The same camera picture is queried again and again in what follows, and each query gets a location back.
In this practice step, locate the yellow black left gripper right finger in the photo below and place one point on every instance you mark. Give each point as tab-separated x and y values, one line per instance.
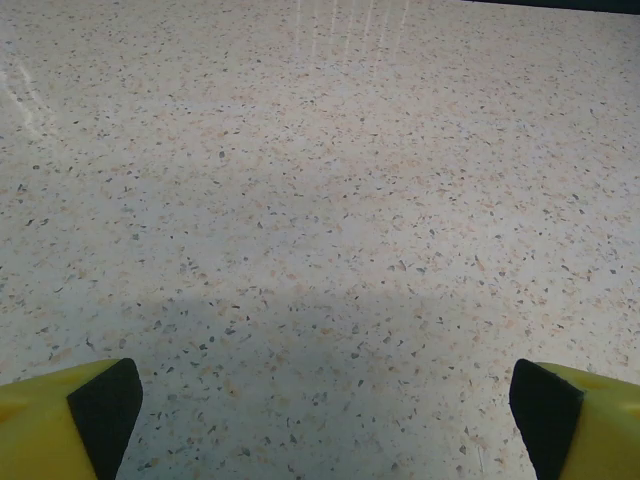
590	430

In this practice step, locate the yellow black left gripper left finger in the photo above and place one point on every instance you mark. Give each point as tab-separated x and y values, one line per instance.
45	430

